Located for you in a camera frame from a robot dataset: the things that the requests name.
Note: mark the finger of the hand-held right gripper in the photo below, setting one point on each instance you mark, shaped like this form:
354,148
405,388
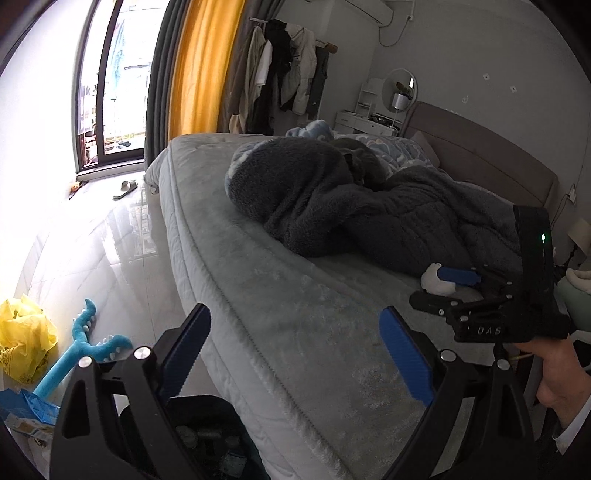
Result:
434,301
459,276

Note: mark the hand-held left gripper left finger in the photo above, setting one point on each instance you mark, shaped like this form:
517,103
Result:
184,353

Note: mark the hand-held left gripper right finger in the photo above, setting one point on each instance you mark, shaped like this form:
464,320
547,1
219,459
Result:
406,355

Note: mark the white sock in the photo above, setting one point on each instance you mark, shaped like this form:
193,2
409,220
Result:
433,282

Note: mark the dark teal trash bin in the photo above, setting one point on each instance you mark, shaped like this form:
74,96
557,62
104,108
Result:
217,410

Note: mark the person's right forearm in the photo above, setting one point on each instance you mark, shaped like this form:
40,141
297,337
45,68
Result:
575,434

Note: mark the person's right hand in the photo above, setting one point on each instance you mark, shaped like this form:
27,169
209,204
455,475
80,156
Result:
561,378

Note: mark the cream fluffy cloth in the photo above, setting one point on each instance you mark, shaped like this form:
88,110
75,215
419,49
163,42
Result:
579,279

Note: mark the blue plush toy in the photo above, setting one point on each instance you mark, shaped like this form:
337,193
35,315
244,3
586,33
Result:
83,342

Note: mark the grey bed mattress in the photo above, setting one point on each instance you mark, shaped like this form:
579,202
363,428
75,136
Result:
286,300

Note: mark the brown padded headboard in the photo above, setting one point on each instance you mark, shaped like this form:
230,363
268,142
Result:
485,152

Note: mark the blue patterned quilt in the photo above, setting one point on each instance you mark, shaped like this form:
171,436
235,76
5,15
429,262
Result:
397,150

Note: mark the dark grey fleece blanket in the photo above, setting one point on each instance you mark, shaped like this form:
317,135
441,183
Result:
323,207

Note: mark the blue pet food bag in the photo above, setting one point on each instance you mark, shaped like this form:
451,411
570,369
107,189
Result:
32,408

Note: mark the yellow plastic bag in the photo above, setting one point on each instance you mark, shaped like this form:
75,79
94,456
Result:
23,332

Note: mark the grey slipper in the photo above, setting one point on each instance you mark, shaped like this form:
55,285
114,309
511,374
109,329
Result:
125,187

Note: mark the white dresser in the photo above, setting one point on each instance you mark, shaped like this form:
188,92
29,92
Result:
351,121

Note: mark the round mirror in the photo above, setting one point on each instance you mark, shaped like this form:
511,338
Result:
392,83

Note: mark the sliding glass door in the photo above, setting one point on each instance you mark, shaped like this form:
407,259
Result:
92,164

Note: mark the white hanging jacket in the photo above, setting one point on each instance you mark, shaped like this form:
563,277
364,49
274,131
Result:
300,69

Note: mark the clothes rack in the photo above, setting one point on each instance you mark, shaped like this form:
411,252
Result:
323,44

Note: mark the white air conditioner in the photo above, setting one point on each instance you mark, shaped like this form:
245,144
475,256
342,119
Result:
374,11

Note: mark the beige hanging coat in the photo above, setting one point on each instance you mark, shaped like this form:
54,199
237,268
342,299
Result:
251,78

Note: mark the yellow curtain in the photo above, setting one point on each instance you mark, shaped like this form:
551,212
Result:
203,69

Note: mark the grey curtain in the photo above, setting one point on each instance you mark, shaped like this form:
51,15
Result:
161,69

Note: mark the black hanging coat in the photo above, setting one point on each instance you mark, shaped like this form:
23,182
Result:
277,55

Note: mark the wall socket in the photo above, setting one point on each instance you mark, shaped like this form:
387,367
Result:
573,193

